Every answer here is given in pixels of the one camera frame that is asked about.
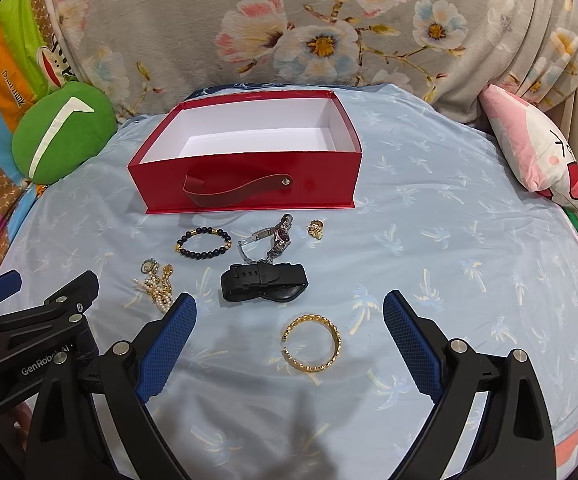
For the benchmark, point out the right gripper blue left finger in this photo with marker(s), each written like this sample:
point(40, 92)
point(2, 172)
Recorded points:
point(66, 440)

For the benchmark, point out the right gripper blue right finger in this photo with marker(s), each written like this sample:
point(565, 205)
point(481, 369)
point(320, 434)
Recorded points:
point(514, 439)

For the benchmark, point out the black smartwatch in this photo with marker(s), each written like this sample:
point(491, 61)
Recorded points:
point(282, 282)

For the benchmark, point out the gold bangle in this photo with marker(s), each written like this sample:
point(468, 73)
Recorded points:
point(310, 344)

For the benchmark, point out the silver metal wristwatch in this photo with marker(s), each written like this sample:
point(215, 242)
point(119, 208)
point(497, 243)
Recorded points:
point(279, 240)

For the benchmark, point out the gold hoop earrings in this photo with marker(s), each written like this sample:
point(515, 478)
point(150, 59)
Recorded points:
point(149, 266)

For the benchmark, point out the green round cushion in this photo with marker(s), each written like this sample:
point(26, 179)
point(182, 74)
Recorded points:
point(61, 131)

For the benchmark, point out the red gift box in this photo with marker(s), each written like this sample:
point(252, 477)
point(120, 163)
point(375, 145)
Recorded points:
point(270, 149)

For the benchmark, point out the light blue palm bedsheet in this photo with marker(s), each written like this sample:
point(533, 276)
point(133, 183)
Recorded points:
point(437, 215)

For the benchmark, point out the grey floral blanket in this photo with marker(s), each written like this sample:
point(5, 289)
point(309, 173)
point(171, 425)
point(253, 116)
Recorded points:
point(148, 55)

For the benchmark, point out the pink cartoon pillow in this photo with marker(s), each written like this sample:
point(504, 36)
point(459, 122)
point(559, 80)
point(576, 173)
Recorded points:
point(536, 150)

